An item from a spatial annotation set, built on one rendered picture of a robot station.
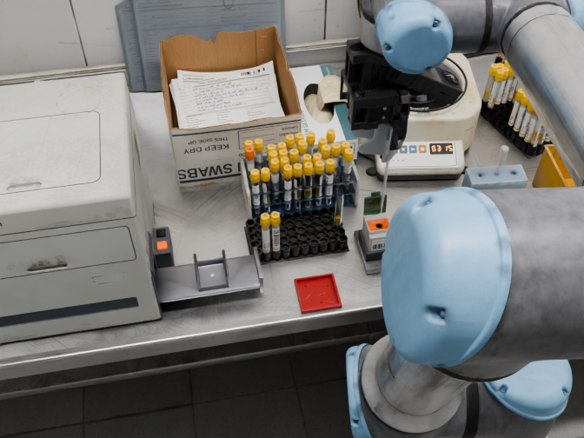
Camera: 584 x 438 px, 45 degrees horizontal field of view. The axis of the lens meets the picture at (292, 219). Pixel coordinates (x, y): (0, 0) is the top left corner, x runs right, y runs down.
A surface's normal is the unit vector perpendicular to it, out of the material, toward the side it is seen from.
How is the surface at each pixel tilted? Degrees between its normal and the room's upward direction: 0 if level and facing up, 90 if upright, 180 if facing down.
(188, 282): 0
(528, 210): 5
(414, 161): 25
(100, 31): 90
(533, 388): 8
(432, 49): 90
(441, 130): 90
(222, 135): 95
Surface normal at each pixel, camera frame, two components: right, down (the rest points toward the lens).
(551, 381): 0.13, -0.67
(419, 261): -0.99, -0.02
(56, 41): 0.18, 0.73
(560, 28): -0.09, -0.76
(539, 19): -0.43, -0.68
